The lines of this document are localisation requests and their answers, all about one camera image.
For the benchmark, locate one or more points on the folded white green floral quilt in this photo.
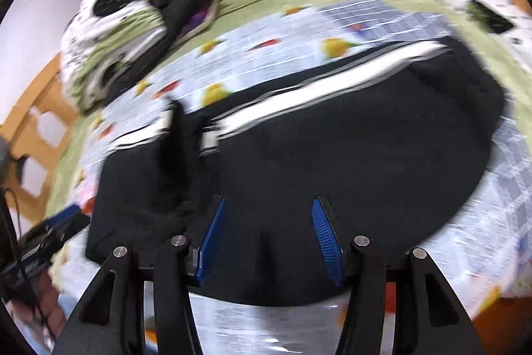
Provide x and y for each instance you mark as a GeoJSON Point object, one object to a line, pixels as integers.
{"type": "Point", "coordinates": [124, 26]}

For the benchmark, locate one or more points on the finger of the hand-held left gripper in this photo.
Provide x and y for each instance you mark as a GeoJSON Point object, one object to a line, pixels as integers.
{"type": "Point", "coordinates": [68, 220]}

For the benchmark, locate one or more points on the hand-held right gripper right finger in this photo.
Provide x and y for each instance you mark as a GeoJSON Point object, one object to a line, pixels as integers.
{"type": "Point", "coordinates": [326, 238]}

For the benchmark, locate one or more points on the black pants with white waistband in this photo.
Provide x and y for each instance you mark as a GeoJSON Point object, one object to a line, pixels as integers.
{"type": "Point", "coordinates": [332, 151]}

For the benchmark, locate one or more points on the fruit print lace tablecloth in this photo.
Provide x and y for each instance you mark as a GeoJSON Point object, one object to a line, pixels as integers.
{"type": "Point", "coordinates": [270, 34]}

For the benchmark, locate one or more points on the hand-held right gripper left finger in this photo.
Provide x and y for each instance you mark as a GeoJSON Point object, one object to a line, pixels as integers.
{"type": "Point", "coordinates": [212, 242]}

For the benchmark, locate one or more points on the purple cloth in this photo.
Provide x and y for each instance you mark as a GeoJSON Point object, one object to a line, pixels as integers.
{"type": "Point", "coordinates": [200, 20]}

